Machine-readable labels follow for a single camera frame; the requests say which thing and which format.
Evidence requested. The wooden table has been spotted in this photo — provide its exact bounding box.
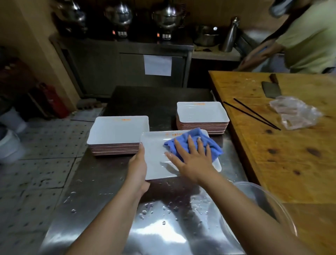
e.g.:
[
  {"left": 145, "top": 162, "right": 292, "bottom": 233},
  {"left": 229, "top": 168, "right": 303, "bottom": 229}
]
[{"left": 209, "top": 70, "right": 336, "bottom": 255}]

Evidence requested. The stack of white plates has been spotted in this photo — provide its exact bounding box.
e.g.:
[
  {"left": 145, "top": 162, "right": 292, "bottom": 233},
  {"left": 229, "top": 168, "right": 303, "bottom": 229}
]
[
  {"left": 176, "top": 102, "right": 230, "bottom": 135},
  {"left": 86, "top": 116, "right": 150, "bottom": 156}
]

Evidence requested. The stainless steel cabinet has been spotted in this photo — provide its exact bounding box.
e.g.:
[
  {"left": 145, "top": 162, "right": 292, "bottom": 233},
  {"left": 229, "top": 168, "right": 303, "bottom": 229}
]
[{"left": 50, "top": 34, "right": 194, "bottom": 98}]

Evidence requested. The white rectangular plate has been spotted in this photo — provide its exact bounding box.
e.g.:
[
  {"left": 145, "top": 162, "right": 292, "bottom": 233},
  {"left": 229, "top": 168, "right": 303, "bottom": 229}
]
[{"left": 140, "top": 130, "right": 222, "bottom": 181}]

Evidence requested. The steel jug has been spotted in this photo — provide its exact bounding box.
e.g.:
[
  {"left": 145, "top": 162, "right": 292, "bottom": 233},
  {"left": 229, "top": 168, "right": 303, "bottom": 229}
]
[{"left": 220, "top": 17, "right": 240, "bottom": 53}]

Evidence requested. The black induction cooker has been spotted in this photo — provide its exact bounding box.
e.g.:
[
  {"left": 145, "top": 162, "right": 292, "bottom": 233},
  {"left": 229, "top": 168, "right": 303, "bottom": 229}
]
[
  {"left": 59, "top": 26, "right": 89, "bottom": 37},
  {"left": 156, "top": 30, "right": 173, "bottom": 41},
  {"left": 112, "top": 27, "right": 128, "bottom": 38}
]

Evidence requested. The person's right hand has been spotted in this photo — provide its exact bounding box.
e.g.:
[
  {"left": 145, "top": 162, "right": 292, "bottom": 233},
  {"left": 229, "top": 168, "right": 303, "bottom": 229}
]
[{"left": 164, "top": 135, "right": 220, "bottom": 186}]

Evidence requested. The white paper sheet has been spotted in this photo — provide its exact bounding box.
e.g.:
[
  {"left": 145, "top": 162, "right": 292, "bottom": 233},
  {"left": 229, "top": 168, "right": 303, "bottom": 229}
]
[{"left": 144, "top": 55, "right": 173, "bottom": 77}]

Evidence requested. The crumpled clear plastic bag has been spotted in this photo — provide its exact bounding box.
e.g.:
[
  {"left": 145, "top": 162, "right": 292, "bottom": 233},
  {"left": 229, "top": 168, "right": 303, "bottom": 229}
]
[{"left": 270, "top": 96, "right": 323, "bottom": 131}]

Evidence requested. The red fire extinguisher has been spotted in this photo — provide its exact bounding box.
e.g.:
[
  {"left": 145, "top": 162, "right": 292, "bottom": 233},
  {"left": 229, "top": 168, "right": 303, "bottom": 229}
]
[{"left": 39, "top": 83, "right": 69, "bottom": 119}]

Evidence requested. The white plastic bucket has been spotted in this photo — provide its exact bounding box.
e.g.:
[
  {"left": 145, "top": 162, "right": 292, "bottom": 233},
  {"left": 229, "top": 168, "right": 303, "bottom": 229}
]
[
  {"left": 0, "top": 129, "right": 26, "bottom": 163},
  {"left": 0, "top": 106, "right": 27, "bottom": 133}
]

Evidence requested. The steel cleaver with dark handle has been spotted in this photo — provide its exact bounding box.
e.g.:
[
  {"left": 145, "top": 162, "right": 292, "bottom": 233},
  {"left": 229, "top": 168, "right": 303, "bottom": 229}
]
[{"left": 261, "top": 73, "right": 282, "bottom": 98}]

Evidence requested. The person's left hand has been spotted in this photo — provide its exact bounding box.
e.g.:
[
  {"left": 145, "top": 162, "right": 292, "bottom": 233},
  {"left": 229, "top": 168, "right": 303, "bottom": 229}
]
[{"left": 127, "top": 143, "right": 151, "bottom": 198}]

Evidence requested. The steel work table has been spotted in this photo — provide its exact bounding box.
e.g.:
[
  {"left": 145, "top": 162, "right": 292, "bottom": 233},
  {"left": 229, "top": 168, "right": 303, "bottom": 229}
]
[{"left": 39, "top": 86, "right": 250, "bottom": 255}]

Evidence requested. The white chest freezer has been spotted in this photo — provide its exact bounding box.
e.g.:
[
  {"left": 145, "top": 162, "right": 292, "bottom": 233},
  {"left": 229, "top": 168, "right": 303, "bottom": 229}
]
[{"left": 235, "top": 29, "right": 290, "bottom": 73}]

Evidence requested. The person's left forearm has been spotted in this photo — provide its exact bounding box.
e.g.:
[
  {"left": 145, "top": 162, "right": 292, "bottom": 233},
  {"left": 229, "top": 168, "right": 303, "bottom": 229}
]
[{"left": 64, "top": 185, "right": 145, "bottom": 255}]

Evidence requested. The clear glass bowl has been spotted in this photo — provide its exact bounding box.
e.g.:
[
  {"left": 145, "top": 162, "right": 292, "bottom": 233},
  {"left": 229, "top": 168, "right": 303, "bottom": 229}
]
[{"left": 219, "top": 181, "right": 298, "bottom": 245}]

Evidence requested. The steel basin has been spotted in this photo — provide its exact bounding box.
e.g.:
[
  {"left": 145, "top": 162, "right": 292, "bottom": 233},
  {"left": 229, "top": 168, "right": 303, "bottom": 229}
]
[{"left": 194, "top": 25, "right": 220, "bottom": 47}]

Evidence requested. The beige side counter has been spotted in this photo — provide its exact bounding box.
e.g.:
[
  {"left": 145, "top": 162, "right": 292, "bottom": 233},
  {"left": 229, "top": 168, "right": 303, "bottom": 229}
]
[{"left": 193, "top": 46, "right": 242, "bottom": 61}]

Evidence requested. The person's right forearm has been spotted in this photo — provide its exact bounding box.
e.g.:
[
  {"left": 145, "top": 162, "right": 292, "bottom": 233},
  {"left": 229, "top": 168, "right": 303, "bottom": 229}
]
[{"left": 202, "top": 174, "right": 315, "bottom": 255}]

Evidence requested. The dark storage rack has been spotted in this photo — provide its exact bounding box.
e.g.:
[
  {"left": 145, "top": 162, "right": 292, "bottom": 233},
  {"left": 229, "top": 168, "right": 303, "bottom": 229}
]
[{"left": 0, "top": 47, "right": 40, "bottom": 119}]

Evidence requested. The grey brick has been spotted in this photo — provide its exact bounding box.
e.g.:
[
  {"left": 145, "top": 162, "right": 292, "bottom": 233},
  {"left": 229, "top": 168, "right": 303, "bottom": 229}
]
[{"left": 76, "top": 98, "right": 101, "bottom": 110}]

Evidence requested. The loose light floor tile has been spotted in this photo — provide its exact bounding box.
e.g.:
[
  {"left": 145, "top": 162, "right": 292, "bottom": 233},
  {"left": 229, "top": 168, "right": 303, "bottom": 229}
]
[{"left": 71, "top": 108, "right": 104, "bottom": 122}]

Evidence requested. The blue cloth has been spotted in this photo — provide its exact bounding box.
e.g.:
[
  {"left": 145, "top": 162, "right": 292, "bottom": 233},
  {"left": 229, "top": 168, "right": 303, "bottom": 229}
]
[{"left": 163, "top": 128, "right": 224, "bottom": 163}]

